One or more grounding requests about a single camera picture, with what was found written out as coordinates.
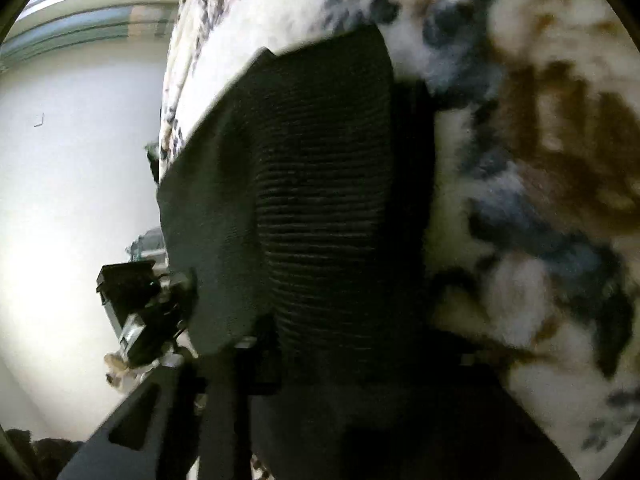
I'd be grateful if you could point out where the floral blanket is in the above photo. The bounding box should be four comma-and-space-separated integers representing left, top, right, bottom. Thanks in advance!
159, 0, 636, 480

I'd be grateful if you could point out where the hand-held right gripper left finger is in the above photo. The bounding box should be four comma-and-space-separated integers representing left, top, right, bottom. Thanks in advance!
57, 335, 281, 480

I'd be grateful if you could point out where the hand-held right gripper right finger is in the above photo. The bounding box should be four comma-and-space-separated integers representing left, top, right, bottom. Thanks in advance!
440, 347, 578, 480

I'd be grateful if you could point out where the teal curtain with orange band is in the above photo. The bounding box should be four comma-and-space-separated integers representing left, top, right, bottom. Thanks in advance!
0, 2, 178, 58

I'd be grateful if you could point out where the dark striped sweater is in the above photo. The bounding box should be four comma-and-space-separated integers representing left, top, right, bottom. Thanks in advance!
156, 22, 451, 480

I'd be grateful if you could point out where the teal storage rack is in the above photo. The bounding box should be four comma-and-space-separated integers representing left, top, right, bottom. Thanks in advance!
127, 227, 168, 263

